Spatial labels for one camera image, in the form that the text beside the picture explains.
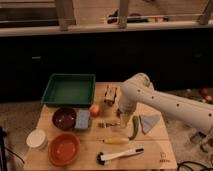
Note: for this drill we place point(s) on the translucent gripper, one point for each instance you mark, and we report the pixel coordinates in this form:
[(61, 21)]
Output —
[(124, 119)]

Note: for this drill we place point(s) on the red apple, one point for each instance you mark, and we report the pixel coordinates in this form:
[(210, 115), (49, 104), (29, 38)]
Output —
[(94, 110)]

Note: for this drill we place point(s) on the dark red grapes bunch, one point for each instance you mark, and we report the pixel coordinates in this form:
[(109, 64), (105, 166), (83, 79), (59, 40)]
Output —
[(118, 112)]

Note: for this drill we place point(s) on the green plastic tray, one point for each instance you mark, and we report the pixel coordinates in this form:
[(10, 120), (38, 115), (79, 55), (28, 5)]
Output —
[(75, 90)]

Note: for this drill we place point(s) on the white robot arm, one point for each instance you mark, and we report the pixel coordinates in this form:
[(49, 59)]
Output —
[(137, 90)]

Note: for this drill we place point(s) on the silver fork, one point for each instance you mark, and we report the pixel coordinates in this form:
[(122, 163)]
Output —
[(106, 125)]

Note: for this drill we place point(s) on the dark red bowl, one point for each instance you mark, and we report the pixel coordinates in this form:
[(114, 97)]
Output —
[(64, 118)]

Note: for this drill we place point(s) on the wooden board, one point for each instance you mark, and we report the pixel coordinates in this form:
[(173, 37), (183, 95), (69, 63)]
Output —
[(158, 153)]

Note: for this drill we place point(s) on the green chili pepper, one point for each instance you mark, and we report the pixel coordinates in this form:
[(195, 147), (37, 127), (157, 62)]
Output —
[(135, 127)]

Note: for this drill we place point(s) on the small wooden toy block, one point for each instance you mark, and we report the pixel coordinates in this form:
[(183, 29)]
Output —
[(110, 94)]

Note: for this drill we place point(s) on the grey folded cloth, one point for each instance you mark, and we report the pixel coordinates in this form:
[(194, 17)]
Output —
[(148, 122)]

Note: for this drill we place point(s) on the blue sponge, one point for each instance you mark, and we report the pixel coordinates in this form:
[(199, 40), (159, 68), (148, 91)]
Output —
[(82, 120)]

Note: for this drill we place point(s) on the black white dish brush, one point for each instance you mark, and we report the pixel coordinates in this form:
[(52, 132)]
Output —
[(102, 158)]

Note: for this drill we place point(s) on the orange red bowl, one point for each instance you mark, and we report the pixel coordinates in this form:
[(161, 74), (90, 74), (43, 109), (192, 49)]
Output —
[(64, 149)]

